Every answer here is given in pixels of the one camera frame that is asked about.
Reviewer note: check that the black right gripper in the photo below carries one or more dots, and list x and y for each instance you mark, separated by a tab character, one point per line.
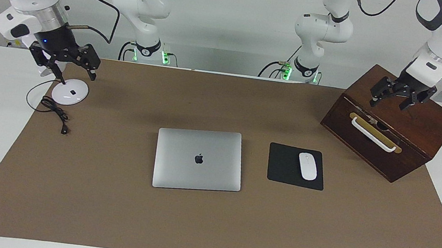
56	42

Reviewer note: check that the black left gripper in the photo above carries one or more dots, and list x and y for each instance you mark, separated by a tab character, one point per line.
411	86

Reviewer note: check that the silver grey laptop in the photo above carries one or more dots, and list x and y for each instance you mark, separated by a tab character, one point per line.
182	161

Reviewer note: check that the dark brown wooden box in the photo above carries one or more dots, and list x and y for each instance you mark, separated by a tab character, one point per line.
413	123

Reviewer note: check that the white desk lamp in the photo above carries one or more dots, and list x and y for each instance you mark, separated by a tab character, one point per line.
66	95

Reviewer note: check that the white computer mouse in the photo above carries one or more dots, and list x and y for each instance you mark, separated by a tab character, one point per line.
307	167

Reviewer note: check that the black mouse pad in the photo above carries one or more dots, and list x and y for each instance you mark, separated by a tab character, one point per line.
281	166

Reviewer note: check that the brown table mat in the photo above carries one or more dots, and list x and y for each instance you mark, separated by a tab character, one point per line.
107	211

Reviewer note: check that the white wall socket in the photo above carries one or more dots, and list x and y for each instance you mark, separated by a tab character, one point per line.
13	44

